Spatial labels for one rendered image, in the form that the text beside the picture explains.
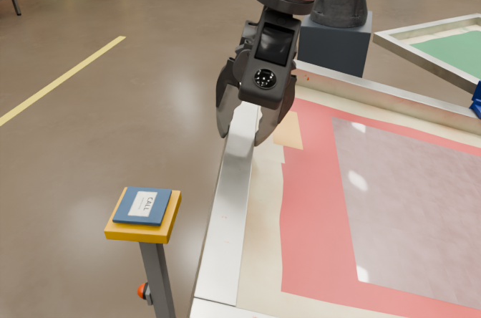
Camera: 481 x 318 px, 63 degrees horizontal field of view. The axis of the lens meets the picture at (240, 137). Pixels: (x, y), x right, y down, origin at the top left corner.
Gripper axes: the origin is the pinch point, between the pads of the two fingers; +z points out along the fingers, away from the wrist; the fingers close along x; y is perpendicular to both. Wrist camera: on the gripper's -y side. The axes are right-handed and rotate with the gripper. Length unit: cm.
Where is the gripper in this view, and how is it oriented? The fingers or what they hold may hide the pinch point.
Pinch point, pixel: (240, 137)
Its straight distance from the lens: 54.5
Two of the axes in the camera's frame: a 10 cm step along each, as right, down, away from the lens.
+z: -2.5, 7.7, 5.9
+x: -9.6, -2.6, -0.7
